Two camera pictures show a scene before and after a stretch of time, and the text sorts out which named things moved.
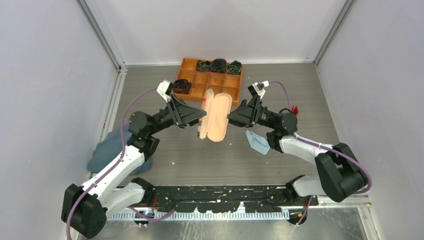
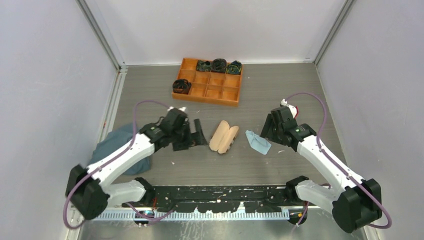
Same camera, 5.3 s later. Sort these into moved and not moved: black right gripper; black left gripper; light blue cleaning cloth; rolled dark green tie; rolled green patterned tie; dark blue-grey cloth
Moved: black right gripper; black left gripper
Not moved: rolled dark green tie; light blue cleaning cloth; rolled green patterned tie; dark blue-grey cloth
